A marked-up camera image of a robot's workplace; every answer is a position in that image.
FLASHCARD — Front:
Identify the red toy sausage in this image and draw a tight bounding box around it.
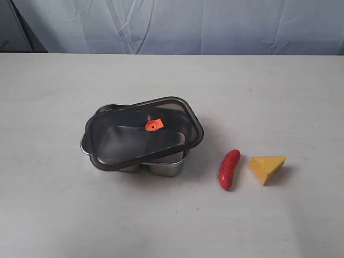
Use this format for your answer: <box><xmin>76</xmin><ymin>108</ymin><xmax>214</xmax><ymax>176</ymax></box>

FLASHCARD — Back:
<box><xmin>219</xmin><ymin>149</ymin><xmax>241</xmax><ymax>190</ymax></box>

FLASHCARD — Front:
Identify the grey wrinkled backdrop curtain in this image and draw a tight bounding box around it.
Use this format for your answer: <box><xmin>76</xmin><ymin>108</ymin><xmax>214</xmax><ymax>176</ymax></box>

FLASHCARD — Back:
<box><xmin>1</xmin><ymin>1</ymin><xmax>343</xmax><ymax>55</ymax></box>

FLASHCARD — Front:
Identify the dark transparent lid orange valve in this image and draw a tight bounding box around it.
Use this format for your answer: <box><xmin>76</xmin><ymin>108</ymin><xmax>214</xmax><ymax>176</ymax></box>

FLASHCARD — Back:
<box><xmin>81</xmin><ymin>97</ymin><xmax>204</xmax><ymax>171</ymax></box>

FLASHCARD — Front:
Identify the yellow toy cheese wedge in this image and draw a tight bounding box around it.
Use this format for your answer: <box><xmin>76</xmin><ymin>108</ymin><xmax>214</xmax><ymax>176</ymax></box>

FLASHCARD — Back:
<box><xmin>249</xmin><ymin>156</ymin><xmax>286</xmax><ymax>186</ymax></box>

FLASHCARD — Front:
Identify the steel two-compartment lunch box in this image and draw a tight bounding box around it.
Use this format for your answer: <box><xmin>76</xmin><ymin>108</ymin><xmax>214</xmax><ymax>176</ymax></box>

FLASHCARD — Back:
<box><xmin>80</xmin><ymin>105</ymin><xmax>191</xmax><ymax>178</ymax></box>

